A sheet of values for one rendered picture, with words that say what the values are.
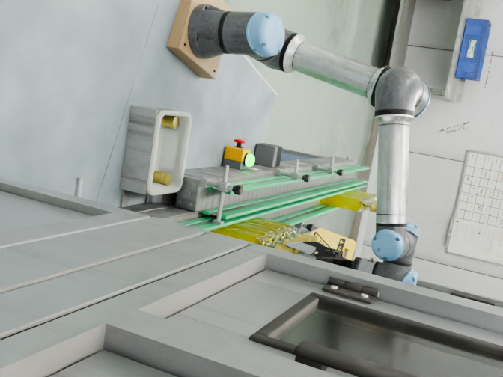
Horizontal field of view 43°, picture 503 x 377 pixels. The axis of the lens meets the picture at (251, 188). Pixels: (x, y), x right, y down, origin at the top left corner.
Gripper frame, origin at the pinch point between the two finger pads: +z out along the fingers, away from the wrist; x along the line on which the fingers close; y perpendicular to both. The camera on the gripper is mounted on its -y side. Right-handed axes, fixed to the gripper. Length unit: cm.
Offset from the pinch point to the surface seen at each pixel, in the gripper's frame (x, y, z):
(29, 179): 10, -61, 40
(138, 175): 13.6, -27.2, 35.1
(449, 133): 95, 585, 26
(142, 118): 28, -29, 36
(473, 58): 167, 515, 12
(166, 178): 13.6, -14.7, 33.9
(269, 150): 28, 59, 34
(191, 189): 11.6, -7.9, 29.2
